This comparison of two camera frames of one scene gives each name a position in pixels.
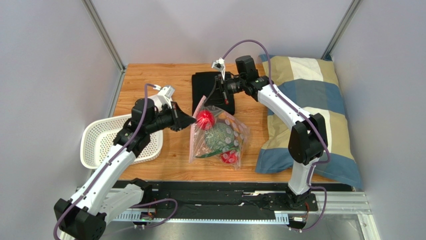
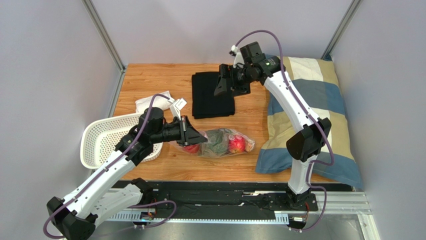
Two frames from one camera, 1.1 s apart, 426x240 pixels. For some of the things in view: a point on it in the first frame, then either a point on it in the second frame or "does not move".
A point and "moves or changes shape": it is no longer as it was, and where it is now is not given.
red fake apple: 205,119 → 193,149
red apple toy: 230,157 → 237,143
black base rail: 235,197 does not move
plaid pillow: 313,84 does not move
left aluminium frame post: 100,26 does not move
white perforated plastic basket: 97,139 does not move
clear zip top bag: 216,135 moves or changes shape
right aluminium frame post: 353,8 does not move
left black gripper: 180,119 → 188,135
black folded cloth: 204,84 does not move
